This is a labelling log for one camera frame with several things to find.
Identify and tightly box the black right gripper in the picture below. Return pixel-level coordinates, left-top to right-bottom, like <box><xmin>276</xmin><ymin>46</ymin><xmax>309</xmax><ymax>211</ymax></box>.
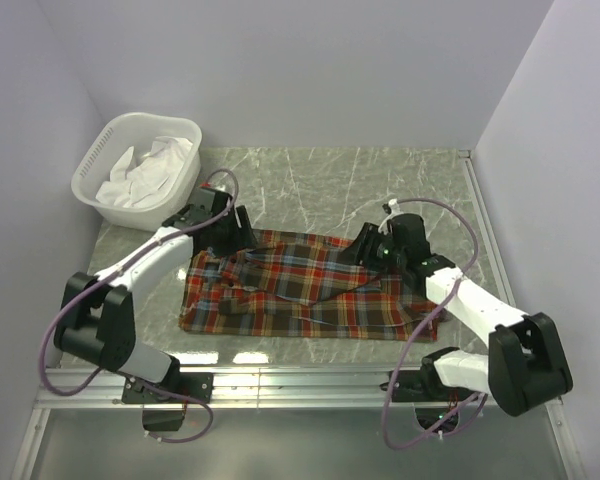
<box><xmin>339</xmin><ymin>222</ymin><xmax>408</xmax><ymax>273</ymax></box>

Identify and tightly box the red brown plaid shirt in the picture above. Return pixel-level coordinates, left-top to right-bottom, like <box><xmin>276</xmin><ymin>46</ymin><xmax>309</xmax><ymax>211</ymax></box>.
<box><xmin>179</xmin><ymin>230</ymin><xmax>435</xmax><ymax>341</ymax></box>

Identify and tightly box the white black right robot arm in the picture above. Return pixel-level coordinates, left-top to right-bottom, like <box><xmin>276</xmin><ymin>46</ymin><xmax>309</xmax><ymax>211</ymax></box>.
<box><xmin>339</xmin><ymin>214</ymin><xmax>573</xmax><ymax>417</ymax></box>

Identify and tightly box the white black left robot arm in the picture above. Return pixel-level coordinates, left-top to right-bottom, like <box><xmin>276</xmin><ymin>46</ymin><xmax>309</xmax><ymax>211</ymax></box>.
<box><xmin>49</xmin><ymin>186</ymin><xmax>255</xmax><ymax>402</ymax></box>

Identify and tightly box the white crumpled shirt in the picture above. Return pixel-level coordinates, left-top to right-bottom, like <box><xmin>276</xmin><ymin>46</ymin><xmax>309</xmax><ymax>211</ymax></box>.
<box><xmin>96</xmin><ymin>136</ymin><xmax>193</xmax><ymax>209</ymax></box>

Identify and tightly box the white plastic laundry basket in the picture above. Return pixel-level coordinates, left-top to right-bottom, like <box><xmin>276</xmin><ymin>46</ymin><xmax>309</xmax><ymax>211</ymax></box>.
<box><xmin>71</xmin><ymin>113</ymin><xmax>202</xmax><ymax>231</ymax></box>

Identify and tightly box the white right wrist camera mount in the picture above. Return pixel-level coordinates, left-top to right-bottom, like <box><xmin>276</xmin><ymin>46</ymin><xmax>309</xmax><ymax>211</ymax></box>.
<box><xmin>379</xmin><ymin>198</ymin><xmax>402</xmax><ymax>229</ymax></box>

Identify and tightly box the aluminium right side rail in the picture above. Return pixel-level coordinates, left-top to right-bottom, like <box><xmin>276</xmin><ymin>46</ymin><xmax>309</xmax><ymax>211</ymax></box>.
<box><xmin>456</xmin><ymin>150</ymin><xmax>516</xmax><ymax>307</ymax></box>

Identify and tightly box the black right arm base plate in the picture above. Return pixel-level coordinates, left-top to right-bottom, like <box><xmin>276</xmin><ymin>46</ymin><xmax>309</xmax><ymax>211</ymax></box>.
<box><xmin>391</xmin><ymin>370</ymin><xmax>473</xmax><ymax>403</ymax></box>

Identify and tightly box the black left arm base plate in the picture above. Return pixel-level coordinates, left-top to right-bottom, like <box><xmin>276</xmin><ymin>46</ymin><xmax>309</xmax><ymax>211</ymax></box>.
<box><xmin>121</xmin><ymin>372</ymin><xmax>214</xmax><ymax>405</ymax></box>

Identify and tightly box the aluminium mounting rail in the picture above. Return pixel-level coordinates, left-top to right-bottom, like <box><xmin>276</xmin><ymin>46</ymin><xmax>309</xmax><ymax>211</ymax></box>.
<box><xmin>33</xmin><ymin>363</ymin><xmax>564</xmax><ymax>410</ymax></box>

